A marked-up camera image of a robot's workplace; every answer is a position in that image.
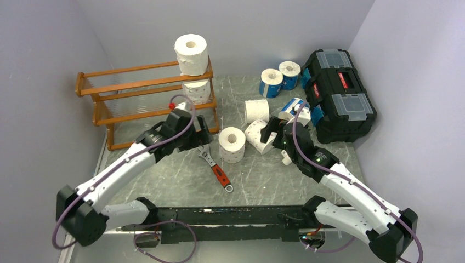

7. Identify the dotted white roll front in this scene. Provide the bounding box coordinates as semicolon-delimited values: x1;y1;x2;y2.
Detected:
218;127;246;163

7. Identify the dotted white roll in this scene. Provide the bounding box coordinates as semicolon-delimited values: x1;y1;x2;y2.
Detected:
218;127;246;163
245;119;277;155
182;80;211;105

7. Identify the plain white paper roll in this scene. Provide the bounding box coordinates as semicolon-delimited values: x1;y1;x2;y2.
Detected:
174;34;208;76

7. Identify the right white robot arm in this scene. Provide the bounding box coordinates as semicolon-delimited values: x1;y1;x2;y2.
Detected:
258;117;419;262

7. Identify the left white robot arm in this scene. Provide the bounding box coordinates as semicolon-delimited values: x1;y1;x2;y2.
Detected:
56;108;213;247

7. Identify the orange wooden shelf rack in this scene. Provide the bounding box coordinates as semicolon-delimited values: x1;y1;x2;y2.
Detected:
75;61;220;151

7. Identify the dotted white roll lying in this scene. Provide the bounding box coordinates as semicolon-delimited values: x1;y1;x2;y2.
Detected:
245;119;277;155

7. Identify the plain white roll lying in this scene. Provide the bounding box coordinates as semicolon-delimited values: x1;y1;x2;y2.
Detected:
244;99;270;124

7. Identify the blue wrapped roll lying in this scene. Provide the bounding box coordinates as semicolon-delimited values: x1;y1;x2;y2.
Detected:
277;98;304;121

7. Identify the blue wrapped roll back left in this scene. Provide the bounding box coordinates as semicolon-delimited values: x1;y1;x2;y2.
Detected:
258;68;283;98

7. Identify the black plastic toolbox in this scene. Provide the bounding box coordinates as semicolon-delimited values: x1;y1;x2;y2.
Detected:
300;49;377;144

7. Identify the blue wrapped roll back right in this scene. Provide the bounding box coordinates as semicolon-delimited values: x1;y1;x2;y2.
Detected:
279;61;301;90

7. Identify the red handled adjustable wrench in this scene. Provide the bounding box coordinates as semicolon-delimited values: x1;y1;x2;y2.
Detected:
197;145;234;193

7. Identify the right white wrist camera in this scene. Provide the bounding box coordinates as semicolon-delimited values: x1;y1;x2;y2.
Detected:
293;104;311;128

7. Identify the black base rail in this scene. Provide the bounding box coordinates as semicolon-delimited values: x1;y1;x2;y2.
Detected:
122;205;325;244

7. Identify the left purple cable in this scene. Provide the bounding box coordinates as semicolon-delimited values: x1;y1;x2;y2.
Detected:
52;94;197;263

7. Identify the purple cable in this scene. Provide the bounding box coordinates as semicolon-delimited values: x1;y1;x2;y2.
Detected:
52;94;197;263
291;101;424;263

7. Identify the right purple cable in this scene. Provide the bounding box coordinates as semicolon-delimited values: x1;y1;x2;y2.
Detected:
291;101;424;263

